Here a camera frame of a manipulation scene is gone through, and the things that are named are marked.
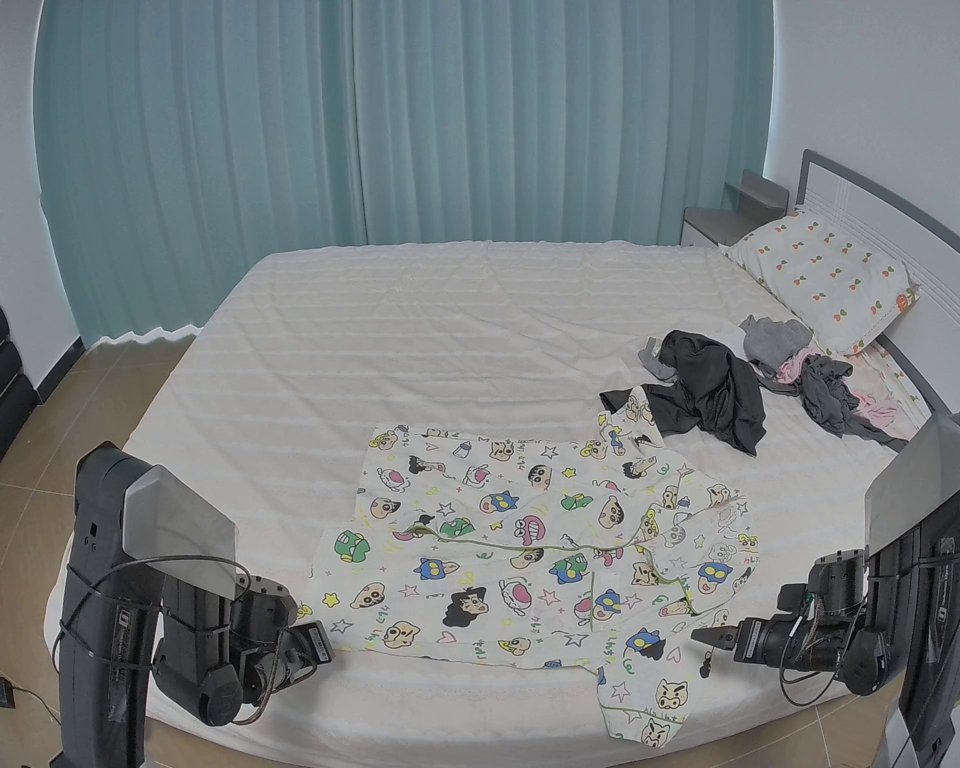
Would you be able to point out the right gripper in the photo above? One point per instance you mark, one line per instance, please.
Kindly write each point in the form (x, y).
(765, 641)

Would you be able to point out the white printed pyjama top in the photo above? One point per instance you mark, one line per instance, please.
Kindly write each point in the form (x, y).
(487, 540)

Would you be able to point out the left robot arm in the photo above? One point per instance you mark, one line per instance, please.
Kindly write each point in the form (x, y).
(112, 525)

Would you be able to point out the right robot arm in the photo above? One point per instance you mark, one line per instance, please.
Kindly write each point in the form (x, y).
(900, 525)

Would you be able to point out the black garment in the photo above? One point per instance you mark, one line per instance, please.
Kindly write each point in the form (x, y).
(712, 397)

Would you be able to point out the pink garment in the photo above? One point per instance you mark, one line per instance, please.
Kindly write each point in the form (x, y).
(791, 369)

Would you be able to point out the light grey garment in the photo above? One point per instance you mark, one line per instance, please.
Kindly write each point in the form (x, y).
(772, 341)

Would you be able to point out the small grey garment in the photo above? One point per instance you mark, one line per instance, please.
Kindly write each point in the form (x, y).
(654, 360)

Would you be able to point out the white printed pillow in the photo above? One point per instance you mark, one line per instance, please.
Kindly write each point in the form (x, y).
(825, 277)

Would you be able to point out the grey bedside table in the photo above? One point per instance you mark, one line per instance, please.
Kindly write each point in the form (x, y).
(709, 225)

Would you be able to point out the bed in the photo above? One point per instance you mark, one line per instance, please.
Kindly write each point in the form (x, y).
(450, 337)

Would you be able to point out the blue-green curtain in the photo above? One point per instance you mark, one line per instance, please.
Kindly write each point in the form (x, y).
(225, 150)

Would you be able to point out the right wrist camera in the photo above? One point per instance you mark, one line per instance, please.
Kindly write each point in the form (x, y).
(792, 600)

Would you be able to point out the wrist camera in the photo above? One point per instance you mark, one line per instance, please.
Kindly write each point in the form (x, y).
(792, 600)
(315, 643)

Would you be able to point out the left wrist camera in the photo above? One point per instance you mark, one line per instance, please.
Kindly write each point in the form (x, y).
(315, 643)

